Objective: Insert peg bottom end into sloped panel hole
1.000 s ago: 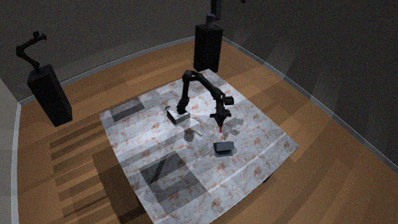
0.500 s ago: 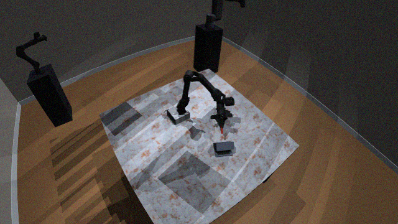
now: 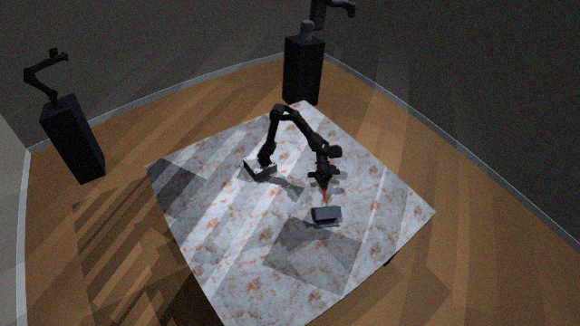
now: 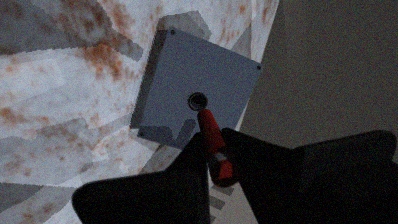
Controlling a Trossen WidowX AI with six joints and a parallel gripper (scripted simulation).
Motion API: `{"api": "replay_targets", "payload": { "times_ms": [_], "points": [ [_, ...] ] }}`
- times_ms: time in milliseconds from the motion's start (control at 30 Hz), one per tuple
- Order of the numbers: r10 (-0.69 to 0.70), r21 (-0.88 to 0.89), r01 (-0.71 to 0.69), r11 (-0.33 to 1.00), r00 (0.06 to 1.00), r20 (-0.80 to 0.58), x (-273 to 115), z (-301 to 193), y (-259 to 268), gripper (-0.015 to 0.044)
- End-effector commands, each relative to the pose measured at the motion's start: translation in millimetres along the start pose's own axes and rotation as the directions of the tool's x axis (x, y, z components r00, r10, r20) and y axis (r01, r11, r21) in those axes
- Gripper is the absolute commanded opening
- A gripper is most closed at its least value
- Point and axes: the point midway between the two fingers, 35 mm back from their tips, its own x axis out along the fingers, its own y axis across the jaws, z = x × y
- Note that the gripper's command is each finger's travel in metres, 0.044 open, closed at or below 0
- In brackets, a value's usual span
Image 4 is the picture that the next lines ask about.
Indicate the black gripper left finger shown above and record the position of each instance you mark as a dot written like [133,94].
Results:
[180,192]

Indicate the dark red peg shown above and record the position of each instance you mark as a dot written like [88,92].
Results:
[222,165]

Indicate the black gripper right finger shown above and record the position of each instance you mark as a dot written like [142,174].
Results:
[277,181]

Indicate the blue-grey square panel with hole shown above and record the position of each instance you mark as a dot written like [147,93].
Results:
[195,74]

